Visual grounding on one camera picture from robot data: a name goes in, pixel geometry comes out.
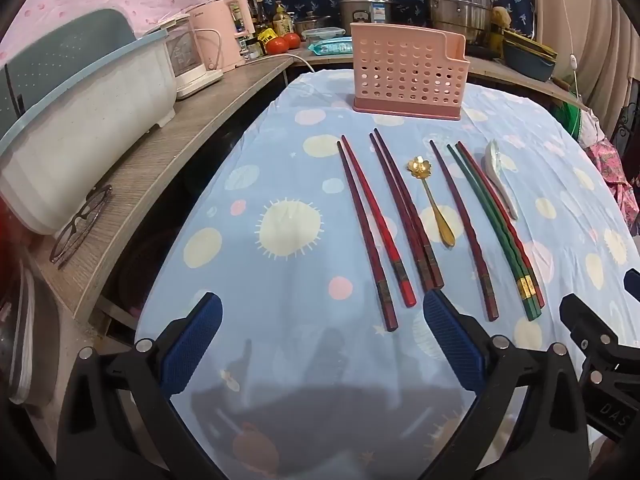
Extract teal perforated plastic lid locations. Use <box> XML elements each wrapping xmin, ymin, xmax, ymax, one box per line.
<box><xmin>0</xmin><ymin>8</ymin><xmax>138</xmax><ymax>126</ymax></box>

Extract blue wet wipes packet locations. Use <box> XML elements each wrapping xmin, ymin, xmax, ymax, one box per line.
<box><xmin>307</xmin><ymin>36</ymin><xmax>356</xmax><ymax>56</ymax></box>

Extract pink electric kettle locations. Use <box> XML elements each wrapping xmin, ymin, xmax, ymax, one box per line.
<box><xmin>187</xmin><ymin>0</ymin><xmax>251</xmax><ymax>73</ymax></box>

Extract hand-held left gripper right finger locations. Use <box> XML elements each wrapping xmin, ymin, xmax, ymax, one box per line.
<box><xmin>422</xmin><ymin>290</ymin><xmax>591</xmax><ymax>480</ymax></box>

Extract gold flower spoon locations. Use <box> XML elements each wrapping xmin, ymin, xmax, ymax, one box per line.
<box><xmin>405</xmin><ymin>156</ymin><xmax>457</xmax><ymax>248</ymax></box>

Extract clear lidded food container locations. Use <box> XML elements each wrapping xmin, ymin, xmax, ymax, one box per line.
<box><xmin>301</xmin><ymin>26</ymin><xmax>346</xmax><ymax>45</ymax></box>

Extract grey wood-grain counter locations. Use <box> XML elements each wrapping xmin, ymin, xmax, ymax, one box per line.
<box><xmin>25</xmin><ymin>52</ymin><xmax>296</xmax><ymax>326</ymax></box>

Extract green basin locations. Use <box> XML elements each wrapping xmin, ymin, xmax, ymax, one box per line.
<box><xmin>555</xmin><ymin>95</ymin><xmax>591</xmax><ymax>136</ymax></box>

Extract white ceramic spoon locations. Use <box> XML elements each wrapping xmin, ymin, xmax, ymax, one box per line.
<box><xmin>481</xmin><ymin>140</ymin><xmax>519</xmax><ymax>220</ymax></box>

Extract white tub blue rim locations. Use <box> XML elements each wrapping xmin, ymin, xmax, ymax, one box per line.
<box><xmin>0</xmin><ymin>27</ymin><xmax>178</xmax><ymax>236</ymax></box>

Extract dark maroon chopstick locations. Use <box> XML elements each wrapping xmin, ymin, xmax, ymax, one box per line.
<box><xmin>337</xmin><ymin>140</ymin><xmax>399</xmax><ymax>333</ymax></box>

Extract steel rice cooker pot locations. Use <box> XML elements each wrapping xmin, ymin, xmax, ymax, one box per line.
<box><xmin>341</xmin><ymin>0</ymin><xmax>396</xmax><ymax>36</ymax></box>

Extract bright red chopstick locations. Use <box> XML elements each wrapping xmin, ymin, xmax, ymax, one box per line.
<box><xmin>341</xmin><ymin>134</ymin><xmax>417</xmax><ymax>309</ymax></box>

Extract blue dotted tablecloth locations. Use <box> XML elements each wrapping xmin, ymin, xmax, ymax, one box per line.
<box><xmin>135</xmin><ymin>67</ymin><xmax>640</xmax><ymax>480</ymax></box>

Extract pink floral cloth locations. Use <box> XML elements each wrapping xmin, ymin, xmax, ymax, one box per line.
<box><xmin>575</xmin><ymin>110</ymin><xmax>640</xmax><ymax>236</ymax></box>

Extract blue bowl yellow rim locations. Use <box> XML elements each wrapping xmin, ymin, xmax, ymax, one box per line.
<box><xmin>502</xmin><ymin>45</ymin><xmax>557</xmax><ymax>83</ymax></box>
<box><xmin>502</xmin><ymin>30</ymin><xmax>558</xmax><ymax>58</ymax></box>

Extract pink perforated utensil basket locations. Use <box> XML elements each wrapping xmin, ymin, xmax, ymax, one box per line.
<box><xmin>351</xmin><ymin>22</ymin><xmax>471</xmax><ymax>121</ymax></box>

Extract white glass kettle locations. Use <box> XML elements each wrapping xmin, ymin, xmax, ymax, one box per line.
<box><xmin>162</xmin><ymin>15</ymin><xmax>225</xmax><ymax>100</ymax></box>

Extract small steel pot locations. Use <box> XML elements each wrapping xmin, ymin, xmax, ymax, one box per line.
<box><xmin>295</xmin><ymin>10</ymin><xmax>331</xmax><ymax>36</ymax></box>

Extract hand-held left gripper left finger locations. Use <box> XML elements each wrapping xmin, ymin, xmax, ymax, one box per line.
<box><xmin>56</xmin><ymin>291</ymin><xmax>224</xmax><ymax>480</ymax></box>

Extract green chopstick gold band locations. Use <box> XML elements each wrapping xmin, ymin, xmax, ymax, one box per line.
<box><xmin>446</xmin><ymin>144</ymin><xmax>542</xmax><ymax>322</ymax></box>

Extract dark-framed eyeglasses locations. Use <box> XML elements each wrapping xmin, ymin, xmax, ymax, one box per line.
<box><xmin>49</xmin><ymin>185</ymin><xmax>113</xmax><ymax>268</ymax></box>

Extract white-rimmed round tray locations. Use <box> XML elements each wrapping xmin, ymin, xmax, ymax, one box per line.
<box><xmin>0</xmin><ymin>257</ymin><xmax>61</xmax><ymax>406</ymax></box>

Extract black iron railing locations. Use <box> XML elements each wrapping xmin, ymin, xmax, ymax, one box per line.
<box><xmin>615</xmin><ymin>80</ymin><xmax>640</xmax><ymax>181</ymax></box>

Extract red chopstick gold band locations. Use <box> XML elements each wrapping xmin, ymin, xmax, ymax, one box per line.
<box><xmin>456</xmin><ymin>140</ymin><xmax>547</xmax><ymax>309</ymax></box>

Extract large steel steamer pot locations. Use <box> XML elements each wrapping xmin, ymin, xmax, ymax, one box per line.
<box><xmin>424</xmin><ymin>0</ymin><xmax>493</xmax><ymax>43</ymax></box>

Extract white power cord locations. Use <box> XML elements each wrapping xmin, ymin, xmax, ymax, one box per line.
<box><xmin>245</xmin><ymin>52</ymin><xmax>313</xmax><ymax>73</ymax></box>

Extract yellow oil bottle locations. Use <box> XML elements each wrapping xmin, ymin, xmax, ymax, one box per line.
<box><xmin>272</xmin><ymin>2</ymin><xmax>295</xmax><ymax>36</ymax></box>

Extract beige curtain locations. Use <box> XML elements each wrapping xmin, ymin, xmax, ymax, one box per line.
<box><xmin>530</xmin><ymin>0</ymin><xmax>640</xmax><ymax>116</ymax></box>

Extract maroon wavy chopstick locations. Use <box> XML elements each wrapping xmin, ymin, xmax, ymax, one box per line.
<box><xmin>429</xmin><ymin>139</ymin><xmax>501</xmax><ymax>323</ymax></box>

